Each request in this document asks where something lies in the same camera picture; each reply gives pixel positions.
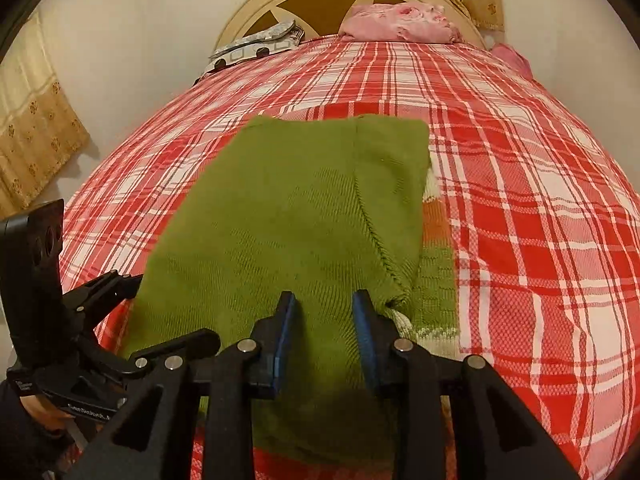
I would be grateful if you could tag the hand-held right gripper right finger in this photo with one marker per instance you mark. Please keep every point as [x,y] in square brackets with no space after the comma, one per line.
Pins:
[364,340]

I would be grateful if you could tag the red plaid bed blanket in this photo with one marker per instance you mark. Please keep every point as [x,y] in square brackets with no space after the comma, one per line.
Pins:
[525,200]

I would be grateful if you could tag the grey white printed pillow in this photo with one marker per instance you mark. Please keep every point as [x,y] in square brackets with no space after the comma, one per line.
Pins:
[260,45]

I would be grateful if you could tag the person's left hand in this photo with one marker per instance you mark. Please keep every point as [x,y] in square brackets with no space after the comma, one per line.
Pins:
[42,407]

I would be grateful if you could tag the pink cloth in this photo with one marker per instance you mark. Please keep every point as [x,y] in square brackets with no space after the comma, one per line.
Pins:
[510,57]

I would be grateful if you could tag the green knit sweater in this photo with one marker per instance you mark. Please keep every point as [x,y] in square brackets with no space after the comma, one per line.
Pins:
[300,220]

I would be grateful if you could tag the person's left forearm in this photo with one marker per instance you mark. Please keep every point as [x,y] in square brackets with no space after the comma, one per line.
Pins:
[25,445]

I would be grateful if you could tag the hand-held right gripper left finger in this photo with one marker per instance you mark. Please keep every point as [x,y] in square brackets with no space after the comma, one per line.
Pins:
[284,340]

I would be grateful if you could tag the cream round headboard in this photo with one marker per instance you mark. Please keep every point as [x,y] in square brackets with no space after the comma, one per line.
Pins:
[310,7]

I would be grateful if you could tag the pink pillow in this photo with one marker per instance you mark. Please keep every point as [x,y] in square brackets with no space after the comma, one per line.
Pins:
[400,22]

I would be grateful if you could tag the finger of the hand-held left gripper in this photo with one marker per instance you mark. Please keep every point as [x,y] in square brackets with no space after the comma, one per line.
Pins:
[165,350]
[105,287]

